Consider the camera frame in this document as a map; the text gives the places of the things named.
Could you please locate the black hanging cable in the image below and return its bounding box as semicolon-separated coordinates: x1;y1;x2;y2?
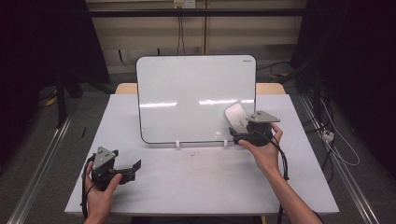
177;7;187;56

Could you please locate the wooden table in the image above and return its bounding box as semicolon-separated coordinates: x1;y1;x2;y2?
114;82;287;95

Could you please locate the aluminium floor rail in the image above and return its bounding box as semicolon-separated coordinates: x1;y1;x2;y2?
298;92;381;224
7;115;75;224

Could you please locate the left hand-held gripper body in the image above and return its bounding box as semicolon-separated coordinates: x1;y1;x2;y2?
91;146;137;191

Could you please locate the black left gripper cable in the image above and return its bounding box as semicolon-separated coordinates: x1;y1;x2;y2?
80;153;96;219

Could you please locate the white table cover board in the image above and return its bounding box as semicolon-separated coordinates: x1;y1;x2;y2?
64;93;340;217

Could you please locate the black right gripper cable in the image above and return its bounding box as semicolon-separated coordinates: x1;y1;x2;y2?
253;130;291;224

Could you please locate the thin white cable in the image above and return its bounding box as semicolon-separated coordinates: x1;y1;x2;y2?
319;98;361;167

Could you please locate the black horizontal metal bar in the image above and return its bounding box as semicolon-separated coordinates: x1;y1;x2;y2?
88;7;308;18

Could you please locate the dark curtain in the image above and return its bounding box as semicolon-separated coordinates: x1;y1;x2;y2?
289;0;396;178
0;0;112;162

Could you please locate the white wall socket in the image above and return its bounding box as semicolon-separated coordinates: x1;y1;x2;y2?
173;0;197;9

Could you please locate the white whiteboard eraser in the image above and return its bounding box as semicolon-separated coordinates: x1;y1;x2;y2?
224;103;250;135

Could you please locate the white whiteboard with black frame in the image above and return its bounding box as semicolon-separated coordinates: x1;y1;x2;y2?
135;54;258;146

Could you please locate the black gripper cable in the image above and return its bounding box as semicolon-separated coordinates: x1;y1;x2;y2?
80;153;96;219
253;130;291;224

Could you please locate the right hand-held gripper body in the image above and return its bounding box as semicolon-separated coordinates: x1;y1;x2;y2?
232;109;281;147

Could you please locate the person's right hand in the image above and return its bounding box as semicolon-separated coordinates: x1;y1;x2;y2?
238;121;284;175

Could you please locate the person's left hand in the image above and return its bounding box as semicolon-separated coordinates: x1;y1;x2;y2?
84;161;123;220

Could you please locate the black floor cable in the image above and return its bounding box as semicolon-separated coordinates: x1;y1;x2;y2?
256;61;292;71

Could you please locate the black metal stand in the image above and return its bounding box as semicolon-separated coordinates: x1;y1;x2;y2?
54;70;69;129

